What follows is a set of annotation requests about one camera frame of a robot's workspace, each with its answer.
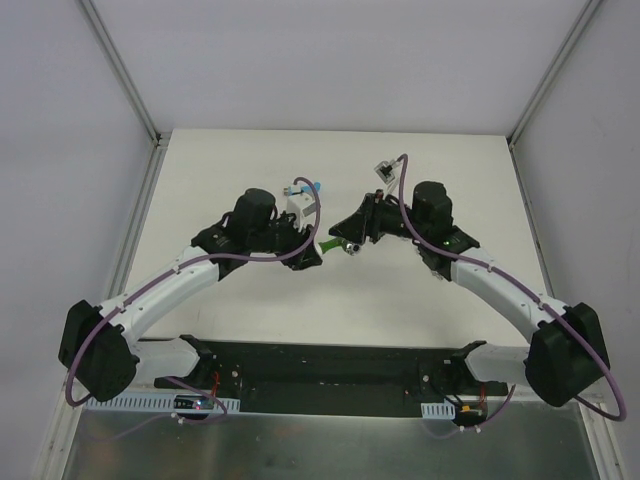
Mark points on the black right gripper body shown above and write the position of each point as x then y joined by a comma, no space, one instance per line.
373,218

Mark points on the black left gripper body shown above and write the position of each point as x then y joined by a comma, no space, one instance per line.
293,239

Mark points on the green faucet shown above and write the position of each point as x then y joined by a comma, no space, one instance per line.
346,246

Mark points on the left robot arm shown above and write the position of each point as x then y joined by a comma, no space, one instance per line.
103,347

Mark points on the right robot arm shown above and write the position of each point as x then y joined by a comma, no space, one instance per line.
565,352

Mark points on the blue faucet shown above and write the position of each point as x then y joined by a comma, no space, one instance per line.
303,188

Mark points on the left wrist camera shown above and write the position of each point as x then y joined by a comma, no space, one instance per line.
303,207

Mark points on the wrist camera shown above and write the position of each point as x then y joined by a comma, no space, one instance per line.
303,207
386,171

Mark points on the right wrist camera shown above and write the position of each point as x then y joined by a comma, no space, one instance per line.
386,171

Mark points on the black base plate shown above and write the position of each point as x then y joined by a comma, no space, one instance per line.
334,380

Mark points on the aluminium frame post left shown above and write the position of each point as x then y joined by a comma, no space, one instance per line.
119,70

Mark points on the aluminium frame post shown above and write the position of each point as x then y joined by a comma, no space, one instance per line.
119,70
576,32

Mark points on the white cable duct right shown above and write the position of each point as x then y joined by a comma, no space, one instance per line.
438,411

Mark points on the white cable duct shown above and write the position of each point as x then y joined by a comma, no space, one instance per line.
165,403
438,411

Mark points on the white cable duct left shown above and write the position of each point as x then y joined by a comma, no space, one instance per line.
165,403

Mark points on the aluminium frame post right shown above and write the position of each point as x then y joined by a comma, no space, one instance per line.
576,32

